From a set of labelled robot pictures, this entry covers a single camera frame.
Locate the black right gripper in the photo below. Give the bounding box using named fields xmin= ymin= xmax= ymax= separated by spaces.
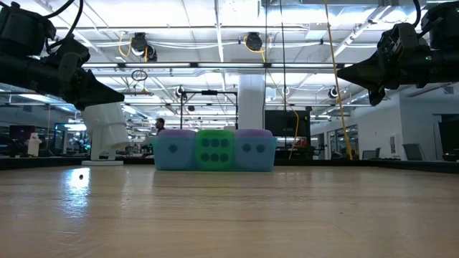
xmin=337 ymin=23 xmax=459 ymax=107

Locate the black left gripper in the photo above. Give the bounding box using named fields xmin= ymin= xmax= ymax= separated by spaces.
xmin=0 ymin=35 xmax=126 ymax=111

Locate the teal translucent plastic bin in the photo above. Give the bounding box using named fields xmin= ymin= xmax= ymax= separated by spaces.
xmin=152 ymin=128 xmax=277 ymax=172

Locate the purple foam die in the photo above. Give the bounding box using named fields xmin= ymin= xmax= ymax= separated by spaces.
xmin=233 ymin=128 xmax=276 ymax=172
xmin=153 ymin=129 xmax=197 ymax=171

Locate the green foam die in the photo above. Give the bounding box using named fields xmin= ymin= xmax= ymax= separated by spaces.
xmin=194 ymin=129 xmax=236 ymax=171

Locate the white cylinder device on stand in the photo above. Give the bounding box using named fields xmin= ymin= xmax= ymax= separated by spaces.
xmin=80 ymin=102 xmax=131 ymax=166

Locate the dark computer monitor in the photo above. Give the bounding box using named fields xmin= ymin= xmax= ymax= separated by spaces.
xmin=9 ymin=124 xmax=37 ymax=140

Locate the white building pillar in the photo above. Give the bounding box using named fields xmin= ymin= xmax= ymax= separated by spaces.
xmin=238 ymin=73 xmax=266 ymax=130

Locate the yellow cable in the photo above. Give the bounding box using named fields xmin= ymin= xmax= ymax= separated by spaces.
xmin=324 ymin=0 xmax=354 ymax=161

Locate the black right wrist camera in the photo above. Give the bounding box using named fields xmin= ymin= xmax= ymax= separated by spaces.
xmin=421 ymin=1 xmax=459 ymax=51

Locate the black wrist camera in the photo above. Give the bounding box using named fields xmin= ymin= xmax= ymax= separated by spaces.
xmin=0 ymin=1 xmax=57 ymax=57
xmin=421 ymin=1 xmax=459 ymax=51

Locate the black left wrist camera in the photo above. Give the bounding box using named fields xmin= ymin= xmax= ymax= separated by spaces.
xmin=0 ymin=1 xmax=57 ymax=57

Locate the black wall monitor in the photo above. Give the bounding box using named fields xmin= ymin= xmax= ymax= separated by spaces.
xmin=264 ymin=109 xmax=311 ymax=138

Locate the black metal gantry frame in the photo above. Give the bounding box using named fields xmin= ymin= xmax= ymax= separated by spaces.
xmin=179 ymin=89 xmax=240 ymax=135

